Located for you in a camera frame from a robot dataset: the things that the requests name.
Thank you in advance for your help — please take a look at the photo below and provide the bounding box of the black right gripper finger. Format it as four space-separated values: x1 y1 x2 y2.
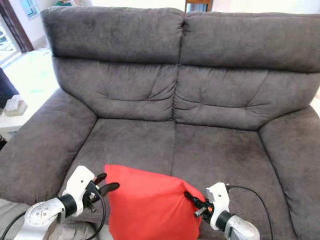
183 191 205 208

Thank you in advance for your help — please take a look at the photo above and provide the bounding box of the red pillow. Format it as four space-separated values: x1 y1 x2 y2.
103 164 206 240

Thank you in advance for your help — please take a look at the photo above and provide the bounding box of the grey fabric two-seat sofa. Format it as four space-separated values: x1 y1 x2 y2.
0 6 320 240

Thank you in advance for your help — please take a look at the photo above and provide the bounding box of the white side table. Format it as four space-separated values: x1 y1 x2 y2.
0 107 29 134

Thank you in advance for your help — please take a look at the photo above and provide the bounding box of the beige tissue box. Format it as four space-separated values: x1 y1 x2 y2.
2 95 29 118

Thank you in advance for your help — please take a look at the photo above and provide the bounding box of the dark wooden cabinet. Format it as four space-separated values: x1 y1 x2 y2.
0 67 20 109

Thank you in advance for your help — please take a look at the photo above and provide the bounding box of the window with blue glass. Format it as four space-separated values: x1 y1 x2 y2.
20 0 41 19

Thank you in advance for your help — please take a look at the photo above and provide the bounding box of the brown wooden chair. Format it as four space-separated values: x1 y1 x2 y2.
184 0 215 13

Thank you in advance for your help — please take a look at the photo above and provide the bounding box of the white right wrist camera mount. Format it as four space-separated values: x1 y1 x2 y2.
206 182 231 219

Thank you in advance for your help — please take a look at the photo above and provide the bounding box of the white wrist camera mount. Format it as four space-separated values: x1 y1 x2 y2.
62 165 96 204
206 182 231 219

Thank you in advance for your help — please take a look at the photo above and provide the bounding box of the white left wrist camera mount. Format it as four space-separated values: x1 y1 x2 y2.
62 165 96 204

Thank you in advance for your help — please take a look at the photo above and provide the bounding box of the dark brown door frame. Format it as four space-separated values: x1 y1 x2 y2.
0 0 35 54

